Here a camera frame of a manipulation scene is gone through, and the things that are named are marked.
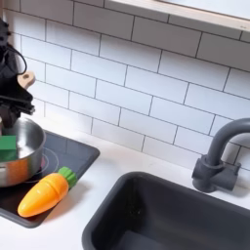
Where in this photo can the green wooden block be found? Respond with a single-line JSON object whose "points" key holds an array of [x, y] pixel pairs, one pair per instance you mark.
{"points": [[8, 148]]}

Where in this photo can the steel pot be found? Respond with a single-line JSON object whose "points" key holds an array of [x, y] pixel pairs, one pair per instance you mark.
{"points": [[29, 156]]}

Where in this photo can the orange toy carrot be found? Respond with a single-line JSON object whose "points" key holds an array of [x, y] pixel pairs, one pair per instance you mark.
{"points": [[42, 195]]}

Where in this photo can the black toy stove top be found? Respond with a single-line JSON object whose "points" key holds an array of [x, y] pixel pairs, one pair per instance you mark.
{"points": [[78, 153]]}

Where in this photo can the wooden shelf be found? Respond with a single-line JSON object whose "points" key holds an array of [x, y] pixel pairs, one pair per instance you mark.
{"points": [[182, 11]]}

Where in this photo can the dark grey sink basin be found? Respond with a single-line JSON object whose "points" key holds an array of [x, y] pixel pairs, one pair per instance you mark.
{"points": [[169, 218]]}

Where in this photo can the dark grey tap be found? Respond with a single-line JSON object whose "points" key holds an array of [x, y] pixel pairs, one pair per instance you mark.
{"points": [[211, 172]]}

